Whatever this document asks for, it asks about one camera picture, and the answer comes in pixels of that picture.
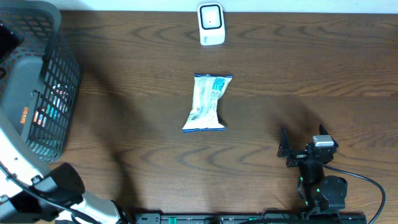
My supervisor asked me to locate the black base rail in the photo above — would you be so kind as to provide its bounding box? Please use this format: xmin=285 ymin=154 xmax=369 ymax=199
xmin=134 ymin=210 xmax=367 ymax=224

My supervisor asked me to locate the white blue snack bag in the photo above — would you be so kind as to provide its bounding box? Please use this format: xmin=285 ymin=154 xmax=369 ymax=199
xmin=182 ymin=73 xmax=233 ymax=133

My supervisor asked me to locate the grey plastic mesh basket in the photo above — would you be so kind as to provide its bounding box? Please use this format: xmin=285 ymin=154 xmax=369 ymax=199
xmin=1 ymin=1 xmax=82 ymax=163

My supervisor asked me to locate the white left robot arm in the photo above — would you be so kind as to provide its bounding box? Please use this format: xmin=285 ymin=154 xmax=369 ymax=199
xmin=1 ymin=111 xmax=136 ymax=223

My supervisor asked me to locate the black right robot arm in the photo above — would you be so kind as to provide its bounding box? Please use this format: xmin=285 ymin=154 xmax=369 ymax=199
xmin=277 ymin=125 xmax=348 ymax=220

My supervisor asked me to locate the white barcode scanner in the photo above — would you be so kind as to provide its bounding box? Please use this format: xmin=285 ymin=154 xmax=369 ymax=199
xmin=197 ymin=2 xmax=226 ymax=46

